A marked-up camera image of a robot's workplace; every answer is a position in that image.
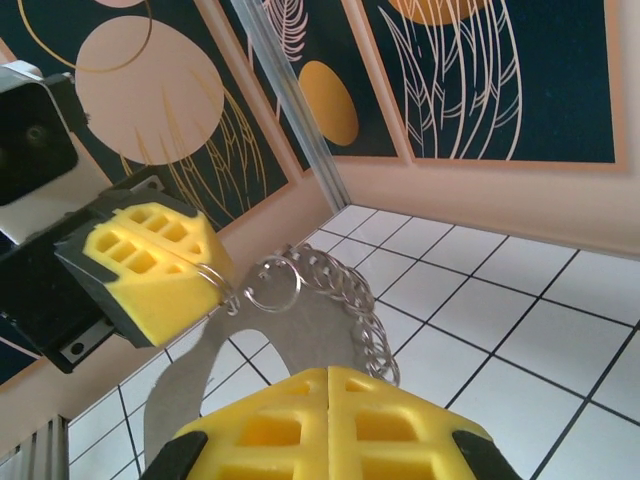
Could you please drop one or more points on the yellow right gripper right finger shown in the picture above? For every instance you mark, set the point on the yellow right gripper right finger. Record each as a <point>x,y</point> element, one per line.
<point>390,440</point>

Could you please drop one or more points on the curved metal keyring holder plate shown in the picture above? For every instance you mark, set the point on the curved metal keyring holder plate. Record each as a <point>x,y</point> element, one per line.
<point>320,320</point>

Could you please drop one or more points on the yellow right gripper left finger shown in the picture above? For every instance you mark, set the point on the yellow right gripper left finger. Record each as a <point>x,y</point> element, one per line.
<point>270,440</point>

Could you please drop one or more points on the long aluminium base rail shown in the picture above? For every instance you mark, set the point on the long aluminium base rail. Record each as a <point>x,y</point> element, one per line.
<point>30,450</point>

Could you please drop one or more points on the left white camera mount bracket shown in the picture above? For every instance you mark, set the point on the left white camera mount bracket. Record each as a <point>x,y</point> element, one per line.
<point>90,175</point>

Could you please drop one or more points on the aluminium corner post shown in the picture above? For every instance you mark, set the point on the aluminium corner post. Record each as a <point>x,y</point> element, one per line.
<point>300,105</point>

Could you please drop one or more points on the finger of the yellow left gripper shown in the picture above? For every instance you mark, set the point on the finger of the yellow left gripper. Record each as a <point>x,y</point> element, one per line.
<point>150,295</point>
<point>150,225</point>

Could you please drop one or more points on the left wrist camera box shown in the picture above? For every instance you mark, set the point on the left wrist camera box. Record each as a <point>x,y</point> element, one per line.
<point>30,135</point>

